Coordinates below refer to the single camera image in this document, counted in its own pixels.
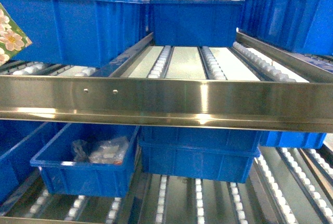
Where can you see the blue crate centre shelf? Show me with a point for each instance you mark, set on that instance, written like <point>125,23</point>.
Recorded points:
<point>195,23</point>

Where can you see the long blue crate left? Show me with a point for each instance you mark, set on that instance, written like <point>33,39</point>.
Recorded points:
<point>78,32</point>

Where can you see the blue bin with plastic bags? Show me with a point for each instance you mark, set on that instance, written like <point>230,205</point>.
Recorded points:
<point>62,175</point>

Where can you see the steel rack front rail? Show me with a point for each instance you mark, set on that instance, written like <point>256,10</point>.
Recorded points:
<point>305,107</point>

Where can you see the clear plastic bags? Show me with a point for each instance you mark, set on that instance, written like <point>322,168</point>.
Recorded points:
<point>110,151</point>

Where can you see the flower gift bag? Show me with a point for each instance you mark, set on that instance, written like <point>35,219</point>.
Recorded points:
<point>13,39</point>

